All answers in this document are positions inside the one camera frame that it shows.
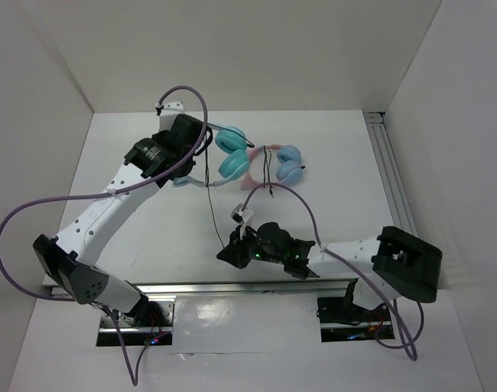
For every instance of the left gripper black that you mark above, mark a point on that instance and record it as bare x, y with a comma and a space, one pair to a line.
158, 136

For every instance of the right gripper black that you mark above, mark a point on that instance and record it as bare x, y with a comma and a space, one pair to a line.
235, 252

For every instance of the teal cat-ear headphones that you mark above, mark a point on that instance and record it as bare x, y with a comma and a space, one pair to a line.
234, 143

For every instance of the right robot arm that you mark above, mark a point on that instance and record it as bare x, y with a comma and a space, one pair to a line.
396, 262

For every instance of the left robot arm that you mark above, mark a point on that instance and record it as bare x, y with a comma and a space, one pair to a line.
70, 256

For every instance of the pink blue cat-ear headphones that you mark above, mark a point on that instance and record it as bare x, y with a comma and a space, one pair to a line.
289, 172

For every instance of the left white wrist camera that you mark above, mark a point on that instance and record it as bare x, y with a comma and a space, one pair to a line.
167, 112

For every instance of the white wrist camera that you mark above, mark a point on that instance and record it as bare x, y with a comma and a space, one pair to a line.
243, 217
167, 112

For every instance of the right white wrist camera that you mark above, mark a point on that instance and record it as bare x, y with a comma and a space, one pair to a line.
243, 217

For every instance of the aluminium front rail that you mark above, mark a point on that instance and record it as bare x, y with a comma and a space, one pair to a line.
331, 286

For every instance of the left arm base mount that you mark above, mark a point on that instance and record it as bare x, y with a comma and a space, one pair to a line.
156, 328

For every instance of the aluminium side rail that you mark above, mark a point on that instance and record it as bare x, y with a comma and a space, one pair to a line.
389, 172

